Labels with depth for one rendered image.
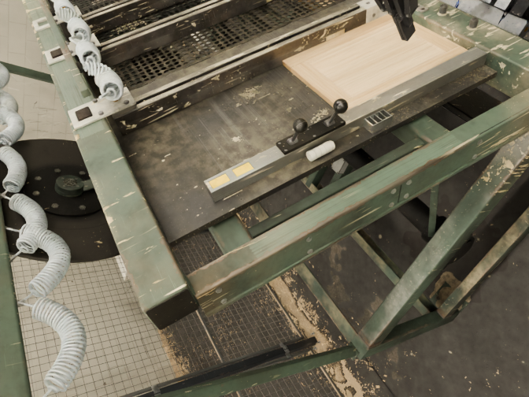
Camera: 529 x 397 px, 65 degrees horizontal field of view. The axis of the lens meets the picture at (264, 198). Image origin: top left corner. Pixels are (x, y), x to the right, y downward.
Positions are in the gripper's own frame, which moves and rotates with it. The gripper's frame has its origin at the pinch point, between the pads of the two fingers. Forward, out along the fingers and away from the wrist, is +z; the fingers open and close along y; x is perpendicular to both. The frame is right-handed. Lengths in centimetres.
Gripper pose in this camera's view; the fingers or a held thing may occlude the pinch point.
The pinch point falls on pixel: (404, 24)
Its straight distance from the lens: 96.7
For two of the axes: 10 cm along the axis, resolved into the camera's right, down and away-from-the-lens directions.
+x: 6.0, -8.0, -0.2
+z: 5.2, 3.7, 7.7
